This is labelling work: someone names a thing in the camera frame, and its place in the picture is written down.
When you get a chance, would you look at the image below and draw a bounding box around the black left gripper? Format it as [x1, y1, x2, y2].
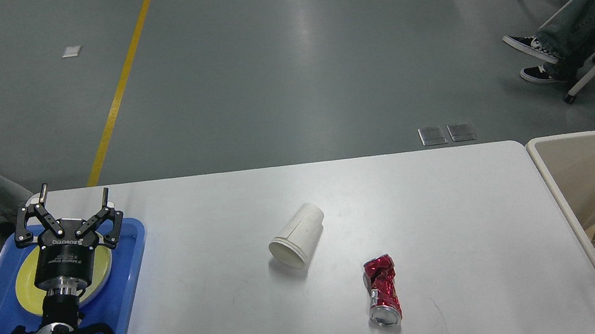
[8, 174, 133, 299]

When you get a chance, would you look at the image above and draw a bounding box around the yellow plastic plate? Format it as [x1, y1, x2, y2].
[15, 247, 112, 316]

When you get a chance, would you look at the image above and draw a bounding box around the white paper cup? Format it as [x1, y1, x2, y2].
[268, 203, 324, 270]

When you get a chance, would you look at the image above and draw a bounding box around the crushed red soda can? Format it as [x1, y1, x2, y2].
[362, 254, 402, 327]

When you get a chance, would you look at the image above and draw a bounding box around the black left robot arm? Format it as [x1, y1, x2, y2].
[10, 184, 124, 334]

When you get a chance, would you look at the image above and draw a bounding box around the pale green plate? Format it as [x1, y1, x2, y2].
[79, 260, 112, 308]

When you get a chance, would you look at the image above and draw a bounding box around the blue plastic tray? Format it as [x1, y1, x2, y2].
[0, 218, 145, 334]

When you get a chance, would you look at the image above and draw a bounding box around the floor socket plate right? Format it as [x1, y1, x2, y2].
[446, 123, 477, 143]

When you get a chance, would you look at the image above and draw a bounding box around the floor socket plate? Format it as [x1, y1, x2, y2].
[446, 123, 477, 143]
[418, 127, 448, 147]

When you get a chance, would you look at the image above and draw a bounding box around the seated person in jeans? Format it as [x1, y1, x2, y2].
[503, 0, 595, 84]

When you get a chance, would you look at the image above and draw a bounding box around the floor socket plate left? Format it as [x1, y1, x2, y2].
[418, 127, 448, 147]

